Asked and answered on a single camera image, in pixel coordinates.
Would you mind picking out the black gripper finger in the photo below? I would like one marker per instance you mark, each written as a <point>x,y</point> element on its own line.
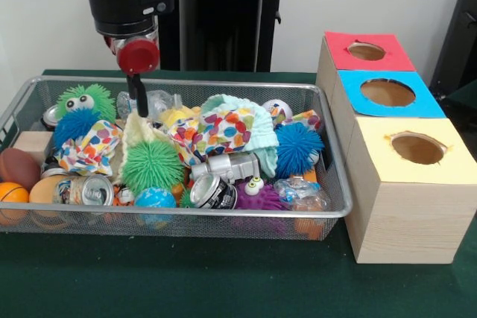
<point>141,98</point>

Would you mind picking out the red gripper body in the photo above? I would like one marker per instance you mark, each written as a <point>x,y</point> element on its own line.
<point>138,56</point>

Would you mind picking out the crushed clear plastic bottle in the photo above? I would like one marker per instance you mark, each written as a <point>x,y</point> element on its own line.
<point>160,100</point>

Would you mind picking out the white cloth with colourful dots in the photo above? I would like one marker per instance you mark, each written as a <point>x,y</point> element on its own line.
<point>223,128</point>

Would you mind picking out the clear plastic packet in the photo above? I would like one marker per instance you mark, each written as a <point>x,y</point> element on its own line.
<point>302,195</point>

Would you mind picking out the wooden box with three holes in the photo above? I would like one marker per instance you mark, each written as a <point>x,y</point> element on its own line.
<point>406,221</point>

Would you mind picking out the green spiky toy with eyes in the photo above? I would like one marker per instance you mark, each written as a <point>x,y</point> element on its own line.
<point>85,98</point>

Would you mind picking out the green spiky rubber ball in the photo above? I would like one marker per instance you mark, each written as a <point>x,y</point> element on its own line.
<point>153,165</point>

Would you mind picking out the silver plastic toy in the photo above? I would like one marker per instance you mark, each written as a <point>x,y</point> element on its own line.
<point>227,167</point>

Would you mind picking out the mint green cloth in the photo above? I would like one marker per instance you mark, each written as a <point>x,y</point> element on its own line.
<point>261,128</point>

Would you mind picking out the brown mini football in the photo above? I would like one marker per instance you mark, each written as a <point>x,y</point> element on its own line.
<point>18,169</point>

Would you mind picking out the purple spiky toy with eyes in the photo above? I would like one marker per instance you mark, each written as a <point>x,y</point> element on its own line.
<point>257,199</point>

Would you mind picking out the orange mini basketball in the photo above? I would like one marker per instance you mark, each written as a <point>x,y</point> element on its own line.
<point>13,193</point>

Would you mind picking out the blue spiky rubber ball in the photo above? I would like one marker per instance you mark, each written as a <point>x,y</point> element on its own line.
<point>298,146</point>

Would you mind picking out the dark green table cloth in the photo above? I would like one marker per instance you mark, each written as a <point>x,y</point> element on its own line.
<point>466,104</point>
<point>186,284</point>

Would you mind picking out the black upright panel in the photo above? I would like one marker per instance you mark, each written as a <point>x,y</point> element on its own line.
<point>458,35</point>

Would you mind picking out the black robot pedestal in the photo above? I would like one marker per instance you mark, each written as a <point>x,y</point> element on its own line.
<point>223,16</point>

